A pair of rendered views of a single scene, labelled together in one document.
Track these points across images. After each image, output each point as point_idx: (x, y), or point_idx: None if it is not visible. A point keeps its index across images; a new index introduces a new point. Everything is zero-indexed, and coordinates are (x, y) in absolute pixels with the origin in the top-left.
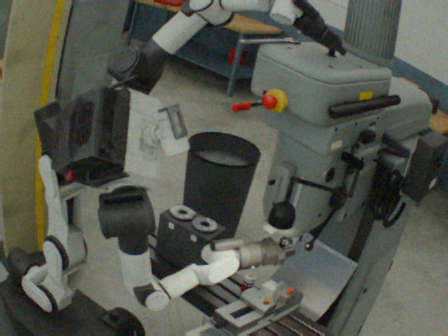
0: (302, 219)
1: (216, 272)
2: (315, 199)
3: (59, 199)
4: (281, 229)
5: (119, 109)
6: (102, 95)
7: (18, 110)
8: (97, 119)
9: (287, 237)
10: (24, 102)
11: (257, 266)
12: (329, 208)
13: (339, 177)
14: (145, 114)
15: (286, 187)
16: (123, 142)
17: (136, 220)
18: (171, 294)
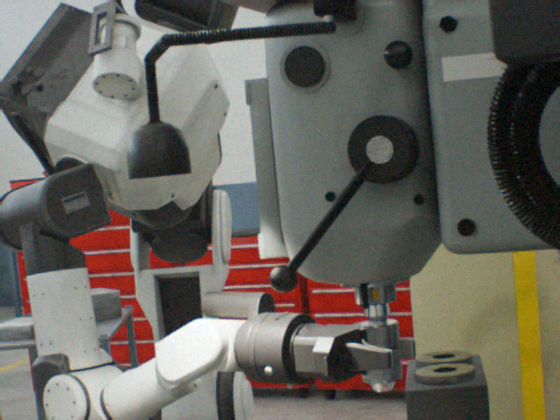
0: (282, 205)
1: (171, 351)
2: (288, 140)
3: (135, 268)
4: (129, 177)
5: (82, 39)
6: (56, 17)
7: (456, 272)
8: (28, 48)
9: (356, 302)
10: (470, 257)
11: (280, 370)
12: (381, 188)
13: (376, 86)
14: (141, 52)
15: (255, 127)
16: (66, 85)
17: (25, 198)
18: (106, 400)
